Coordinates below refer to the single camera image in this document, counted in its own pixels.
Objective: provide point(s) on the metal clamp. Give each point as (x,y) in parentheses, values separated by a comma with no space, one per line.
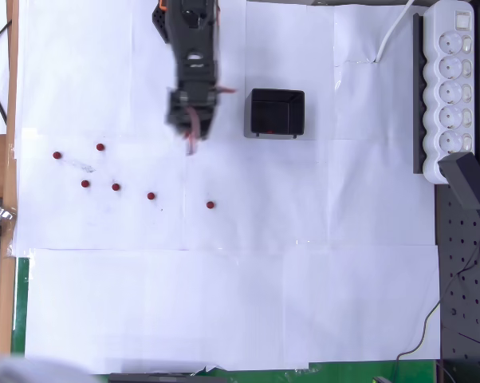
(1,212)

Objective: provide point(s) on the blurry grey object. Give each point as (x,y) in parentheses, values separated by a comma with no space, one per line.
(16,371)

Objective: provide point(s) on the black flat device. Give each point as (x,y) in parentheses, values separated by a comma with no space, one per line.
(152,378)

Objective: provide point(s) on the green cutting mat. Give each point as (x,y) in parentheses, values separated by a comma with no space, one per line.
(20,303)

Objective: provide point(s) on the black power adapter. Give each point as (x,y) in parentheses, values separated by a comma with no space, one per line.
(463,179)

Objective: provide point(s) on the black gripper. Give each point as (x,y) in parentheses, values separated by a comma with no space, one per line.
(189,116)

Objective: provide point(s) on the black pegboard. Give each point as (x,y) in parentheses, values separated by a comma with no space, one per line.
(467,299)

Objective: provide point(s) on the white power strip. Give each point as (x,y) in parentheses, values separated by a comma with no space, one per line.
(449,24)

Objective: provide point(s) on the wooden table edge strip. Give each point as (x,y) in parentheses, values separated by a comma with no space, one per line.
(12,99)

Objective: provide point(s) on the black open box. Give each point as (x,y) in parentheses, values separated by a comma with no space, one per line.
(297,115)

